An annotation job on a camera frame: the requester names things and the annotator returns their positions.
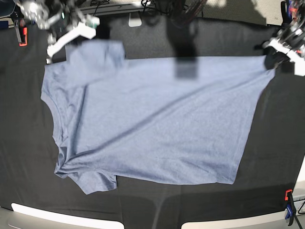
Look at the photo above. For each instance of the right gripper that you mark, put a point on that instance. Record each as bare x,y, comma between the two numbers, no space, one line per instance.
58,17

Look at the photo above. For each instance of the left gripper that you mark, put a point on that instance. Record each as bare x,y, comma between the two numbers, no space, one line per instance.
291,37

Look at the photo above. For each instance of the light blue t-shirt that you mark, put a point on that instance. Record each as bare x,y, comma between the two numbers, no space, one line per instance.
166,120

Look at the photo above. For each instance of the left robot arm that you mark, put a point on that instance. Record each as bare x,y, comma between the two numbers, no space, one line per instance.
292,10

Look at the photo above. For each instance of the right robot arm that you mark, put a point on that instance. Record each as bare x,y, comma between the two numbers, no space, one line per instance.
10,9

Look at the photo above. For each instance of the orange black clamp far left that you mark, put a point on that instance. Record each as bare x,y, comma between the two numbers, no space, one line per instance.
21,32

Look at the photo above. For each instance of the black table cloth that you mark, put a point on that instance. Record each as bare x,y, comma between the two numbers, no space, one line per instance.
270,165

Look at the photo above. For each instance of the orange blue clamp near right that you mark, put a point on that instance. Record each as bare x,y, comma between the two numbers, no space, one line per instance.
290,207

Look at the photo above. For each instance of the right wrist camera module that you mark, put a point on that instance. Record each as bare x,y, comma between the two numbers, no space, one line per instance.
87,27

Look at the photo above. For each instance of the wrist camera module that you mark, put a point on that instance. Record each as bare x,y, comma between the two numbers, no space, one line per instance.
299,63
87,27

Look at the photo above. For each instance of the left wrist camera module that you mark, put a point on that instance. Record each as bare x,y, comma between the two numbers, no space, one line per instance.
299,63

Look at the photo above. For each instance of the aluminium frame rail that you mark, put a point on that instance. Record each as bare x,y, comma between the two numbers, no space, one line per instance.
110,9

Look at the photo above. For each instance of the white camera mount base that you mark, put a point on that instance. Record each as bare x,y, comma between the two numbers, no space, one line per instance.
134,20

